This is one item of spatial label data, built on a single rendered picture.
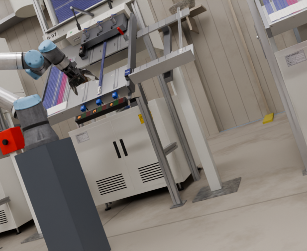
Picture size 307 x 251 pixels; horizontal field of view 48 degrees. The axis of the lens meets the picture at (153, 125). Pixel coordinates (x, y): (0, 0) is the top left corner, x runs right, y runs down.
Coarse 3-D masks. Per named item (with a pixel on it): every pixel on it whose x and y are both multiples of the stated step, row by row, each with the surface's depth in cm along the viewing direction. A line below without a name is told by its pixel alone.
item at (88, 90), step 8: (112, 72) 206; (120, 72) 202; (96, 80) 210; (104, 80) 205; (112, 80) 201; (120, 80) 197; (80, 88) 214; (88, 88) 209; (96, 88) 205; (104, 88) 201; (112, 88) 197; (72, 96) 213; (80, 96) 208; (88, 96) 204; (72, 104) 208
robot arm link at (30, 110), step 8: (32, 96) 148; (16, 104) 147; (24, 104) 146; (32, 104) 147; (40, 104) 150; (16, 112) 148; (24, 112) 146; (32, 112) 146; (40, 112) 148; (24, 120) 146; (32, 120) 146; (40, 120) 147
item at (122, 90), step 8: (120, 88) 191; (96, 96) 196; (104, 96) 195; (120, 96) 195; (80, 104) 200; (88, 104) 200; (96, 104) 200; (64, 112) 205; (72, 112) 205; (80, 112) 205; (48, 120) 211; (56, 120) 211; (64, 120) 211
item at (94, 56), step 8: (128, 24) 229; (128, 32) 223; (112, 40) 227; (120, 40) 222; (128, 40) 218; (64, 48) 255; (72, 48) 249; (88, 48) 237; (96, 48) 232; (112, 48) 222; (120, 48) 217; (72, 56) 242; (88, 56) 231; (96, 56) 226; (80, 64) 230; (88, 64) 226
